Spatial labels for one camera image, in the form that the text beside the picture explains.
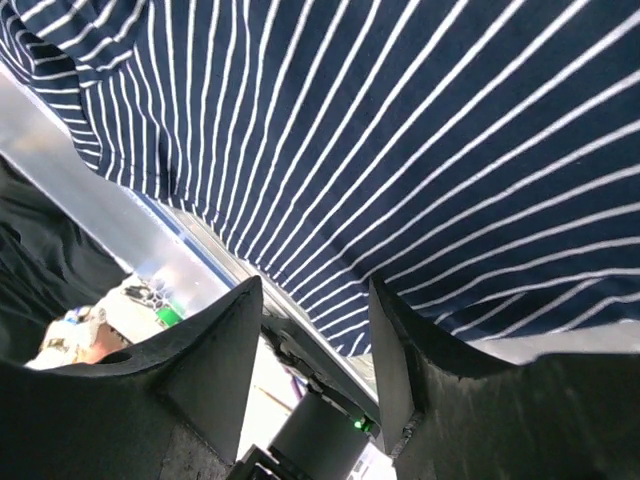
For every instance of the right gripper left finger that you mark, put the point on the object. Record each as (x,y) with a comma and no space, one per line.
(170,407)

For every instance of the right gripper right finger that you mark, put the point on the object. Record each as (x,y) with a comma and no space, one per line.
(450,411)

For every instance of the navy striped underwear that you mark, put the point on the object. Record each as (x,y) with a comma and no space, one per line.
(482,157)

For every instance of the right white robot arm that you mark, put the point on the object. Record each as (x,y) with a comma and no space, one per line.
(322,439)

